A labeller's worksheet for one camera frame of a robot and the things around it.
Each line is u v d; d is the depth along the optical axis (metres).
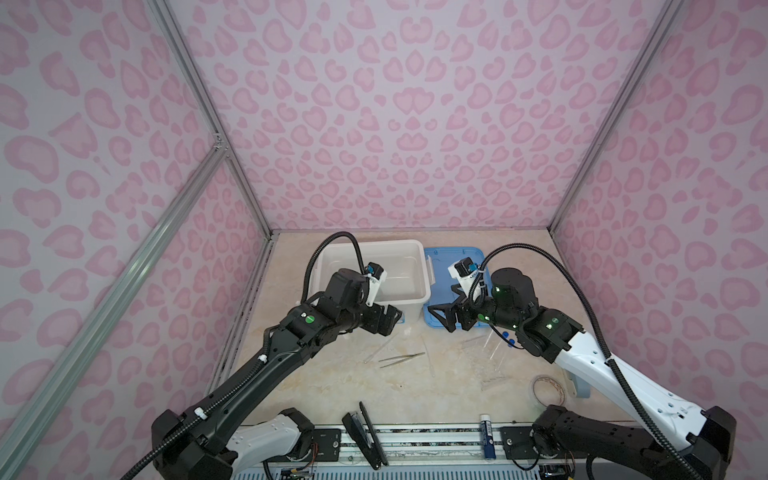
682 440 0.38
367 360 0.88
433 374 0.85
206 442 0.38
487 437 0.73
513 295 0.53
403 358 0.88
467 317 0.63
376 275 0.64
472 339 0.91
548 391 0.82
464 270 0.61
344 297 0.54
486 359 0.87
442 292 0.81
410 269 1.01
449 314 0.63
